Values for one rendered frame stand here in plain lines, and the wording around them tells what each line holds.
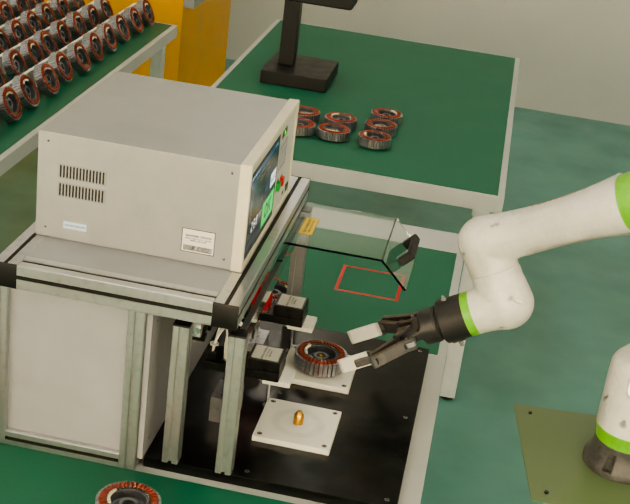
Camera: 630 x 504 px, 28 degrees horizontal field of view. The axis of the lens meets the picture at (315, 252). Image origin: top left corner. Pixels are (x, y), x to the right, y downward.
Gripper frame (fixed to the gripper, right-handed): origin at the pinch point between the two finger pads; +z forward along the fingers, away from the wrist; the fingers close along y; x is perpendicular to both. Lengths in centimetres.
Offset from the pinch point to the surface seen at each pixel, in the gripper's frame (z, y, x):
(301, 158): 35, 137, 11
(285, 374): 5.9, -23.8, 8.9
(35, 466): 46, -51, 17
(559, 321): -11, 215, -103
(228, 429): 12.3, -43.8, 10.3
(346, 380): 2.1, -3.8, -4.7
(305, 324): 6.1, -1.4, 9.0
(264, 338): 16.3, -0.2, 8.4
